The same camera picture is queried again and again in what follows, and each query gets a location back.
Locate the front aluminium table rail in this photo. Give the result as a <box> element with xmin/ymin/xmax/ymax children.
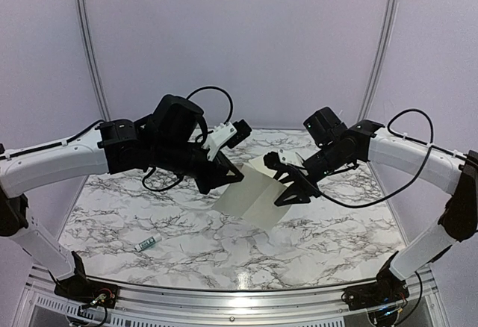
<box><xmin>13</xmin><ymin>266</ymin><xmax>450</xmax><ymax>326</ymax></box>

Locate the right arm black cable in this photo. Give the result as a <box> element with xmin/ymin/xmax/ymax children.
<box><xmin>319</xmin><ymin>108</ymin><xmax>468</xmax><ymax>208</ymax></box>

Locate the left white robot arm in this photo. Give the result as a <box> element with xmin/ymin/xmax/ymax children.
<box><xmin>1</xmin><ymin>94</ymin><xmax>252</xmax><ymax>301</ymax></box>

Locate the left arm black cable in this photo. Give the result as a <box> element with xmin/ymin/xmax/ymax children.
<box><xmin>141</xmin><ymin>86</ymin><xmax>235</xmax><ymax>192</ymax></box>

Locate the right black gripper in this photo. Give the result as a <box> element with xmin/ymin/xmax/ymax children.
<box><xmin>270</xmin><ymin>140</ymin><xmax>353</xmax><ymax>207</ymax></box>

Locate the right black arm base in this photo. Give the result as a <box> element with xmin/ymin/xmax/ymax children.
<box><xmin>341</xmin><ymin>253</ymin><xmax>409</xmax><ymax>311</ymax></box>

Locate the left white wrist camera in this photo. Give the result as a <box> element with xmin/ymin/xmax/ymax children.
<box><xmin>202</xmin><ymin>119</ymin><xmax>252</xmax><ymax>161</ymax></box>

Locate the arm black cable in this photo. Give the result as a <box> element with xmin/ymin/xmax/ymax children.
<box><xmin>319</xmin><ymin>108</ymin><xmax>468</xmax><ymax>208</ymax></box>
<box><xmin>141</xmin><ymin>86</ymin><xmax>235</xmax><ymax>192</ymax></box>

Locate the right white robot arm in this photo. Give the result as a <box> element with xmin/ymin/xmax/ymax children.
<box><xmin>264</xmin><ymin>107</ymin><xmax>477</xmax><ymax>303</ymax></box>

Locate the white letter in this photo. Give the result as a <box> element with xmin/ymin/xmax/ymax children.
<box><xmin>212</xmin><ymin>163</ymin><xmax>291</xmax><ymax>231</ymax></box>

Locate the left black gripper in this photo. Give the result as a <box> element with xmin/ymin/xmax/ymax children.
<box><xmin>152</xmin><ymin>137</ymin><xmax>245</xmax><ymax>196</ymax></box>

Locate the green white glue stick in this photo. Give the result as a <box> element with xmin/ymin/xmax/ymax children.
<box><xmin>134</xmin><ymin>235</ymin><xmax>162</xmax><ymax>252</ymax></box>

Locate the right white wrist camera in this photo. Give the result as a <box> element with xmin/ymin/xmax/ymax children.
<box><xmin>263</xmin><ymin>149</ymin><xmax>304</xmax><ymax>170</ymax></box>

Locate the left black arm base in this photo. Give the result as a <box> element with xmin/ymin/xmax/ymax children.
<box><xmin>49</xmin><ymin>252</ymin><xmax>119</xmax><ymax>308</ymax></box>

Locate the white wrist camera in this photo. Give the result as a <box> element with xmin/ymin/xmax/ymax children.
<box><xmin>263</xmin><ymin>149</ymin><xmax>304</xmax><ymax>170</ymax></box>
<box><xmin>202</xmin><ymin>119</ymin><xmax>252</xmax><ymax>161</ymax></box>

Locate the cream paper envelope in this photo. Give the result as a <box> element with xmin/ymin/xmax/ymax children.
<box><xmin>248</xmin><ymin>155</ymin><xmax>277</xmax><ymax>178</ymax></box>

